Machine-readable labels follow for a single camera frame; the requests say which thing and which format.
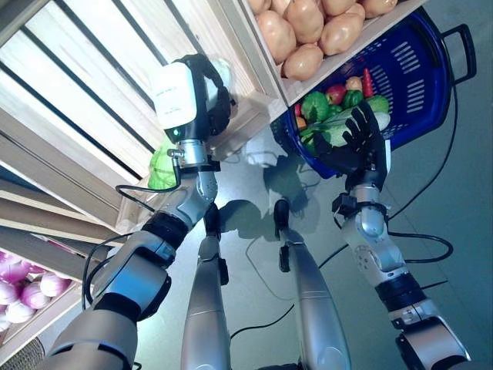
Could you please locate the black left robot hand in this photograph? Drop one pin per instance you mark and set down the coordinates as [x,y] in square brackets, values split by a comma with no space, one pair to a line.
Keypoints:
[173,92]

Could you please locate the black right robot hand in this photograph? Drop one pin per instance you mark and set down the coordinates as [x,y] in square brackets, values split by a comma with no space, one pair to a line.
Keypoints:
[362,154]

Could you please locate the green white napa cabbage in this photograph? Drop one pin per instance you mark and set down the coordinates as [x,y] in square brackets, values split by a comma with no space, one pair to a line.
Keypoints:
[161,173]
[331,125]

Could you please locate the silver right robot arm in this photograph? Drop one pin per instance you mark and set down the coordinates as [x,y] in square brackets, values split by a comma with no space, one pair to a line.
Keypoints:
[373,239]

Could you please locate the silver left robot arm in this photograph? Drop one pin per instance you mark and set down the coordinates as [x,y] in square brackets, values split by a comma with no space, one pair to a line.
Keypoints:
[131,277]

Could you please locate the blue plastic shopping basket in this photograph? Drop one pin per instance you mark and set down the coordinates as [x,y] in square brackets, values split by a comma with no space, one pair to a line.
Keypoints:
[420,77]

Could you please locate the woven straw basket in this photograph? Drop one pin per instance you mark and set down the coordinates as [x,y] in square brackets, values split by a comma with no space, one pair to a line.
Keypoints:
[19,358]

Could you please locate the small green bell pepper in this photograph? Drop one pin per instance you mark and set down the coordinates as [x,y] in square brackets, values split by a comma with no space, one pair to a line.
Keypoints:
[352,99]

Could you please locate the large green bell pepper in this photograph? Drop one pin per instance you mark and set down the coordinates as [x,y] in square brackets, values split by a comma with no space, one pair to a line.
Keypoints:
[314,106]

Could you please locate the small orange vegetable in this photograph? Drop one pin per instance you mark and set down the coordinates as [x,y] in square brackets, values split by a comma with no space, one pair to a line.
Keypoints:
[301,123]

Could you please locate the pale orange round fruit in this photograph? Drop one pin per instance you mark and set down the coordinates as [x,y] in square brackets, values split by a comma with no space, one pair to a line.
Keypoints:
[353,83]

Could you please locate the red carrot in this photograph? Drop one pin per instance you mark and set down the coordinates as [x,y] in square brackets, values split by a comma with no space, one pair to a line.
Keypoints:
[367,83]

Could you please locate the wooden potato crate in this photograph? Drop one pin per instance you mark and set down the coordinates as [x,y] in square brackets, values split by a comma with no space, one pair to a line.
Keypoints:
[300,86]

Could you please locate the wooden cabbage crate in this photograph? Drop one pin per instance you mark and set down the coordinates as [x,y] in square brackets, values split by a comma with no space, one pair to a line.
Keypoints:
[77,77]

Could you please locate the brown potato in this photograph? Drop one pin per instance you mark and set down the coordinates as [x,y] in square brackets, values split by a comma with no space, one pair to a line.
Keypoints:
[303,62]
[339,7]
[379,7]
[305,21]
[341,34]
[276,36]

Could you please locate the silver right robot leg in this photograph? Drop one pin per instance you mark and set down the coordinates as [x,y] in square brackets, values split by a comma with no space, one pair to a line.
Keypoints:
[316,308]

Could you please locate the purple white turnip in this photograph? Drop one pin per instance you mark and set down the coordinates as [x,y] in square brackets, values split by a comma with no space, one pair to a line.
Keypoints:
[20,313]
[56,284]
[35,294]

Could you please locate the wooden turnip crate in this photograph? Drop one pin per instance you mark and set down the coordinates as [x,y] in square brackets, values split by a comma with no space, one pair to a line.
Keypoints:
[38,325]

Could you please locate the wooden display shelf frame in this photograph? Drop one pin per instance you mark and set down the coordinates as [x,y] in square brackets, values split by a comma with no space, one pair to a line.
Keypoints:
[38,216]

